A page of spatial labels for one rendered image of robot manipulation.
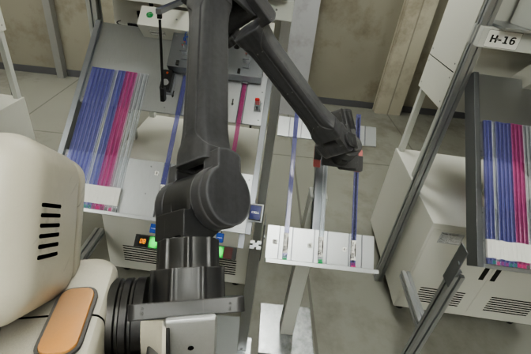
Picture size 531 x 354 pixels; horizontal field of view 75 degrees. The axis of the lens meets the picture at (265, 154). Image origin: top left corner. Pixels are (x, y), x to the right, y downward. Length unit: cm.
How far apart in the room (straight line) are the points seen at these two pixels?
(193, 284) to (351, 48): 382
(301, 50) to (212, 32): 313
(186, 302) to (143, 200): 88
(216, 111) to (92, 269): 24
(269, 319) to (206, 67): 149
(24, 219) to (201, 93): 27
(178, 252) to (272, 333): 142
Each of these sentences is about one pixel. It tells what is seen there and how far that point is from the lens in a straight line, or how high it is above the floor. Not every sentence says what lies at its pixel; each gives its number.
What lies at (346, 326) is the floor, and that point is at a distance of 192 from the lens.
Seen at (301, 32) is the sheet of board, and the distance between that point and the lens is 367.
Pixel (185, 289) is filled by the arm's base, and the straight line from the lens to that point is 39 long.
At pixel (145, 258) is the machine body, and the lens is 188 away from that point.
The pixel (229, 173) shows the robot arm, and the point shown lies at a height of 129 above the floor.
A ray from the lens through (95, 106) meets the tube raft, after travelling 138.
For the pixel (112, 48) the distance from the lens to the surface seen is 147.
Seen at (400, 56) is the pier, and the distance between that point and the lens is 414.
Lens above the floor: 153
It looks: 31 degrees down
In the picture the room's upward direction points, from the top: 7 degrees clockwise
